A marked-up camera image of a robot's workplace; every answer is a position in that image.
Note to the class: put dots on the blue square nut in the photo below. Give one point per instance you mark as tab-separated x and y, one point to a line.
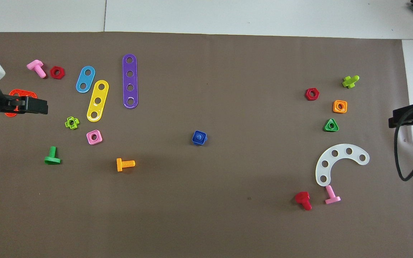
194	142

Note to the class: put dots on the lime flower nut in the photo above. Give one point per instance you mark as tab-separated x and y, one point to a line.
68	124

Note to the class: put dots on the red hexagon nut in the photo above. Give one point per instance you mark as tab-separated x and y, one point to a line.
316	96
62	75

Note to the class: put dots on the pink plastic screw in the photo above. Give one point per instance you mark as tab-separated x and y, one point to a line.
36	66
332	197

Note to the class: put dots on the green plastic screw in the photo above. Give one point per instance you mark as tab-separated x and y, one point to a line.
52	159

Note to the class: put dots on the lime cross-head screw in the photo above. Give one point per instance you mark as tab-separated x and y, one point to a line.
350	82

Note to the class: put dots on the orange square nut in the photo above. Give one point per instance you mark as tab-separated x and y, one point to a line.
335	110

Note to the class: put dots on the green triangle nut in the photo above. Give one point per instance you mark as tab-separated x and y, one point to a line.
327	129

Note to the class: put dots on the pink square nut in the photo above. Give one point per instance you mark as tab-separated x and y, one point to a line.
99	141

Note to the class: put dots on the orange plastic screw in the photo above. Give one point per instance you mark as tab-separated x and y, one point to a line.
126	164

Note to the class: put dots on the red plastic screw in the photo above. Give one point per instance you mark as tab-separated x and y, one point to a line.
302	198

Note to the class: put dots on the orange heart plate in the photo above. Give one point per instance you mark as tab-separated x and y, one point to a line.
23	93

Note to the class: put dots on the blue two-hole plate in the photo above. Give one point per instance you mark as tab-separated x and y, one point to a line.
85	79

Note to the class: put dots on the white curved perforated plate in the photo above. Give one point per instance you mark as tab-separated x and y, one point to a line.
342	152

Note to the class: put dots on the yellow three-hole plate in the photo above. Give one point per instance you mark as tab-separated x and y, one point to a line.
99	93

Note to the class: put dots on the purple four-hole plate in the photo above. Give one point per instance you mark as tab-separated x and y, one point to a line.
130	81

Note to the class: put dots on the brown table mat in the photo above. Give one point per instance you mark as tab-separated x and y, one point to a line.
228	89

